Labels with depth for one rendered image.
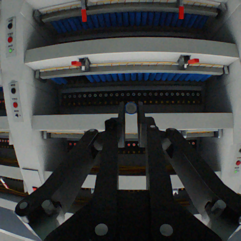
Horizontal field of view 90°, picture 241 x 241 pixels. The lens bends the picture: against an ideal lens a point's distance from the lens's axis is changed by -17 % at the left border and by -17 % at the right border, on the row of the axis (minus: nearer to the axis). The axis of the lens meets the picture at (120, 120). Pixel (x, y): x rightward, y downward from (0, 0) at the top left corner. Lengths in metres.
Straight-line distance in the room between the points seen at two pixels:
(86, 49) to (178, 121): 0.31
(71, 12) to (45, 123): 0.35
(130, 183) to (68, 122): 0.26
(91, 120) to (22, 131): 0.24
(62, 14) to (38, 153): 0.45
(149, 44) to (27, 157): 0.51
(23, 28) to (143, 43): 0.35
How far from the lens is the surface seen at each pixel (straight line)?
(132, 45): 0.39
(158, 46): 0.39
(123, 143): 0.16
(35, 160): 0.53
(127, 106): 0.21
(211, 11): 0.55
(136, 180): 0.48
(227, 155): 0.52
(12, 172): 0.66
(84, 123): 0.41
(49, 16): 0.55
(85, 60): 0.39
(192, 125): 0.42
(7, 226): 1.10
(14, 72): 0.50
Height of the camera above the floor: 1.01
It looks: 14 degrees up
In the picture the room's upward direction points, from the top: 178 degrees clockwise
